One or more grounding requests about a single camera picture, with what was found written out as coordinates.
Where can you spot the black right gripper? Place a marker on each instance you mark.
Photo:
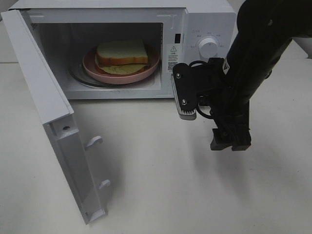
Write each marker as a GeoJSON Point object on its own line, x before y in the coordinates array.
{"type": "Point", "coordinates": [215, 100]}

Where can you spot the white bread sandwich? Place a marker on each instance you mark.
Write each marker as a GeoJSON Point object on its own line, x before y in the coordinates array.
{"type": "Point", "coordinates": [121, 57]}

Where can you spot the pink round plate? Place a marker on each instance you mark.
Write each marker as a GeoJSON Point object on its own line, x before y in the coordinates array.
{"type": "Point", "coordinates": [89, 65]}

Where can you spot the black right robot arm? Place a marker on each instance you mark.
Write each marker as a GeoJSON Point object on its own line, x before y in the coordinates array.
{"type": "Point", "coordinates": [265, 30]}

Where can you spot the white upper power knob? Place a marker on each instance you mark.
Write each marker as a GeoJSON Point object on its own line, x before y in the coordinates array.
{"type": "Point", "coordinates": [208, 47]}

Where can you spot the white warning label sticker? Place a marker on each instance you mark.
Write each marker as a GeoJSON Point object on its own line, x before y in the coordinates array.
{"type": "Point", "coordinates": [172, 56]}

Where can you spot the white microwave oven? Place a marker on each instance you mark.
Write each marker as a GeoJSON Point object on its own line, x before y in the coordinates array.
{"type": "Point", "coordinates": [68, 29]}

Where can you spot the glass microwave turntable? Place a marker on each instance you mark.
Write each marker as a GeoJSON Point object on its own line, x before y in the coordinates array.
{"type": "Point", "coordinates": [78, 72]}

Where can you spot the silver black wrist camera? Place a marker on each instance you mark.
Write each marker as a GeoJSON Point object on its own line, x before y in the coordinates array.
{"type": "Point", "coordinates": [184, 91]}

